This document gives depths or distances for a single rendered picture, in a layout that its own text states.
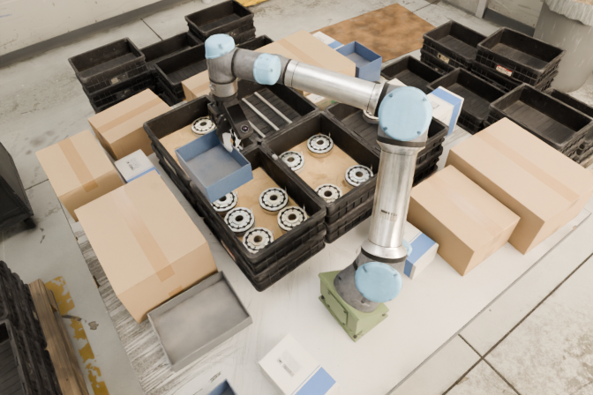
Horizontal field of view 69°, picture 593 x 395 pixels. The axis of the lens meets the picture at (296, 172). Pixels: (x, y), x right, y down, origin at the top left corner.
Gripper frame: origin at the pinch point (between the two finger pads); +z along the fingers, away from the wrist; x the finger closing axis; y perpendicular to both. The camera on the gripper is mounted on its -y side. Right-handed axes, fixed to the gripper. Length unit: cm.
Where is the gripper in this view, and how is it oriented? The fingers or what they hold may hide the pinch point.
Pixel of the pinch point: (233, 149)
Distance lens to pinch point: 134.1
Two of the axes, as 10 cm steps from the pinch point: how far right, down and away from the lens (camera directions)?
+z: -0.3, 7.1, 7.0
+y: -5.6, -5.9, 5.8
